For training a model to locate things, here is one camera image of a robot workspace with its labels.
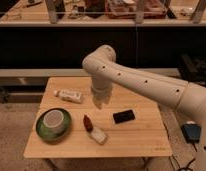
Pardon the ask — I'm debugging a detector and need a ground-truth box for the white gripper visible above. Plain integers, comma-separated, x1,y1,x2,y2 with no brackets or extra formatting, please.
91,79,113,109

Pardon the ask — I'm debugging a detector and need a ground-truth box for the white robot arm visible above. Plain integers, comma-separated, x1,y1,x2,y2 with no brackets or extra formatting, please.
82,45,206,171

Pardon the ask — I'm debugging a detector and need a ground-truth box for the white plastic bottle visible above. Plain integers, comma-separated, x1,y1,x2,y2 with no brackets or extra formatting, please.
53,89,83,104

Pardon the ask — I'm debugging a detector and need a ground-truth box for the black rectangular box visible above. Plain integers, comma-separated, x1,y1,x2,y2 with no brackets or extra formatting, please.
113,110,135,124

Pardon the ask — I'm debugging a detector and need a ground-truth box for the white wrapped packet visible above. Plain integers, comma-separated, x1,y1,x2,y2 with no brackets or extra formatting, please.
90,127,108,145

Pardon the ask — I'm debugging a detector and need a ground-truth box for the wooden folding table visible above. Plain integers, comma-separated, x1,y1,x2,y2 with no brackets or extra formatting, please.
24,77,172,159

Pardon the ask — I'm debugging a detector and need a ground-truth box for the white cup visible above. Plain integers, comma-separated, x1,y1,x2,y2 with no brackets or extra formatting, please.
43,110,64,133

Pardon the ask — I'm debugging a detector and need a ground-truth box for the green round plate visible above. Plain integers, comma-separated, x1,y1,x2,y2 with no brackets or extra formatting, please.
35,108,71,142

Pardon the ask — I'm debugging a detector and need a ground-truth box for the blue foot pedal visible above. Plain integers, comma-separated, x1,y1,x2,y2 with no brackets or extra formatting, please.
181,124,201,143

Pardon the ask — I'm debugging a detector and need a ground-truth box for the long wooden workbench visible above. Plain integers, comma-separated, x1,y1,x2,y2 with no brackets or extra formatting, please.
0,68,180,78

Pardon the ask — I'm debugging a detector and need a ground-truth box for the black floor cable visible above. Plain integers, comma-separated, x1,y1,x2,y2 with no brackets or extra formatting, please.
162,123,200,171

